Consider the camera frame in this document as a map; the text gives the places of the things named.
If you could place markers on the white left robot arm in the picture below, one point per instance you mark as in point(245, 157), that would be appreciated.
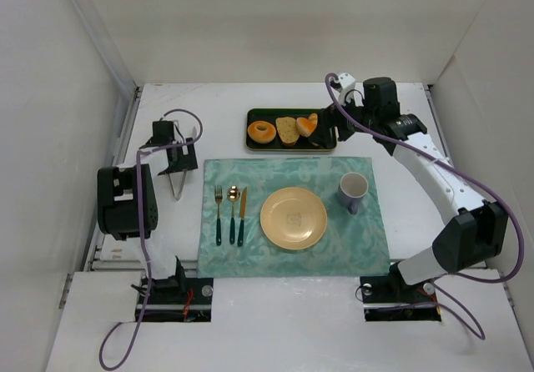
point(127, 207)

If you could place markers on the purple mug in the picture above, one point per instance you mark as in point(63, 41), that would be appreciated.
point(353, 187)

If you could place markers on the round orange bun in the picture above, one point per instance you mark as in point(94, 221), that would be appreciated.
point(306, 126)

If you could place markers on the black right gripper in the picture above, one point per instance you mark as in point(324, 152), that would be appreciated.
point(334, 123)

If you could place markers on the gold knife green handle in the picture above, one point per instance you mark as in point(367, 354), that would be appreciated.
point(242, 208)

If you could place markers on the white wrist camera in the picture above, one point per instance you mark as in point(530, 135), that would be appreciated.
point(344, 87)
point(183, 134)

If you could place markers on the dark green serving tray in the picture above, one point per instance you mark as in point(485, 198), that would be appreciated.
point(270, 115)

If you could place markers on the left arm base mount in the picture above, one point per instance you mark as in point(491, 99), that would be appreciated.
point(193, 304)

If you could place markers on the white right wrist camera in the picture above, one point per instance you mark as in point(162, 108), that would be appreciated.
point(344, 87)

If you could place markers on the seeded bread slice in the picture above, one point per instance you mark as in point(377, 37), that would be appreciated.
point(287, 131)

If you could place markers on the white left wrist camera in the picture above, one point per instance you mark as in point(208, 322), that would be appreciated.
point(183, 134)

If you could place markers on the orange bagel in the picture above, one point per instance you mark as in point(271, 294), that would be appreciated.
point(261, 132)

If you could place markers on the teal patterned placemat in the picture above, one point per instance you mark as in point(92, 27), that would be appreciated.
point(353, 245)

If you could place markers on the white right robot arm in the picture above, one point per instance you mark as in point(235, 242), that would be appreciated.
point(474, 228)

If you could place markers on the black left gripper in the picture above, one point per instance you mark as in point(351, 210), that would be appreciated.
point(179, 165)

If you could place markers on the yellow round plate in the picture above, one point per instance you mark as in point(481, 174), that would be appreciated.
point(293, 218)

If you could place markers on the gold spoon green handle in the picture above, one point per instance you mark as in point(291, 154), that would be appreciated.
point(233, 195)

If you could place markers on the gold fork green handle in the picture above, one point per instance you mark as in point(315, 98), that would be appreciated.
point(218, 197)

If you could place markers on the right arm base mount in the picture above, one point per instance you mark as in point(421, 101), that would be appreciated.
point(387, 300)

